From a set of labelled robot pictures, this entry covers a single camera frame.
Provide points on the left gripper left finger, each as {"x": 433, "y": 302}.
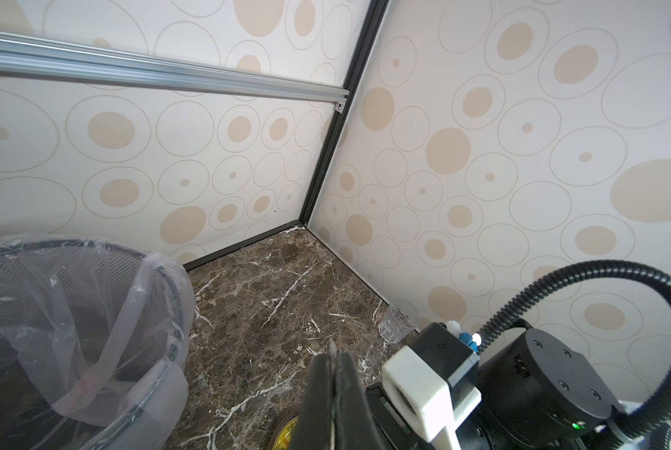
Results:
{"x": 315, "y": 422}

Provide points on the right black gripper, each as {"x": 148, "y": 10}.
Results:
{"x": 395, "y": 431}

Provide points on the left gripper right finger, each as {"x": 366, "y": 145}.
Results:
{"x": 353, "y": 423}

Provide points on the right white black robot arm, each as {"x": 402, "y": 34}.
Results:
{"x": 536, "y": 393}

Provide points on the yellow round plate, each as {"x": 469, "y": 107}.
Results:
{"x": 282, "y": 436}

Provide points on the clear plastic bin liner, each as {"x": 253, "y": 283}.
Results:
{"x": 82, "y": 337}

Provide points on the black mesh trash bin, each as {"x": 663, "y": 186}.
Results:
{"x": 71, "y": 349}

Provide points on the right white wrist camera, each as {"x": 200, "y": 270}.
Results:
{"x": 431, "y": 383}

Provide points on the right black corner post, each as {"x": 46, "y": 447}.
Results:
{"x": 362, "y": 50}

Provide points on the back aluminium frame bar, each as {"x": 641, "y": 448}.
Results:
{"x": 33, "y": 57}

